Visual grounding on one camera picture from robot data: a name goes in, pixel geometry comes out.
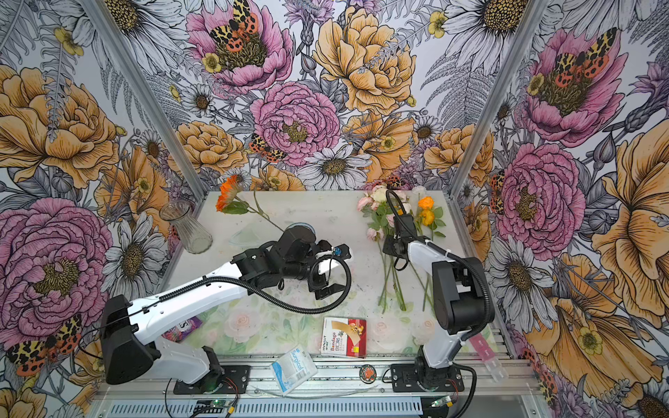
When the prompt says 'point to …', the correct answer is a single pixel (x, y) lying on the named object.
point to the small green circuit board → (213, 403)
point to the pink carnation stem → (380, 217)
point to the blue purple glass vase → (303, 225)
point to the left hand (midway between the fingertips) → (336, 274)
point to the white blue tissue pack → (293, 369)
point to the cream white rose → (380, 192)
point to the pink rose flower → (364, 201)
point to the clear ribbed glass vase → (194, 239)
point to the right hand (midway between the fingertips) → (391, 252)
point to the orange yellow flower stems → (429, 215)
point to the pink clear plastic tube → (496, 370)
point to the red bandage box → (346, 337)
